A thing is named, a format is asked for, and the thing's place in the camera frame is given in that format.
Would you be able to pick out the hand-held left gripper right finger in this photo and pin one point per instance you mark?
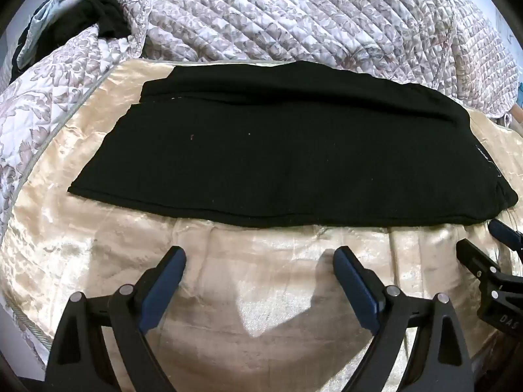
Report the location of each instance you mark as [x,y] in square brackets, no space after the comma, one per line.
[355,284]

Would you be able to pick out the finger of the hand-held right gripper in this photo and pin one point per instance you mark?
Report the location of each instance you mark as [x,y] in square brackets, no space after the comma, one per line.
[506,235]
[476,263]

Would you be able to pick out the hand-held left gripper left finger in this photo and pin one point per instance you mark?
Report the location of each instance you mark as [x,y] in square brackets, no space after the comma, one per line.
[161,284]

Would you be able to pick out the black pants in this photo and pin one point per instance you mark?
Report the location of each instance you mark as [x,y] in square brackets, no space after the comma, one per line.
[286,147]

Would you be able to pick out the cream satin blanket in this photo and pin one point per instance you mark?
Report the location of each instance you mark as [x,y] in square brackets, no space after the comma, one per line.
[229,294]

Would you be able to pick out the floral quilted bedspread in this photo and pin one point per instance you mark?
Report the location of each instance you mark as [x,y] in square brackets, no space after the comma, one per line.
[286,12]

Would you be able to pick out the pile of dark clothes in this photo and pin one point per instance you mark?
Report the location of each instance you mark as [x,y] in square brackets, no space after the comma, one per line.
[81,4]

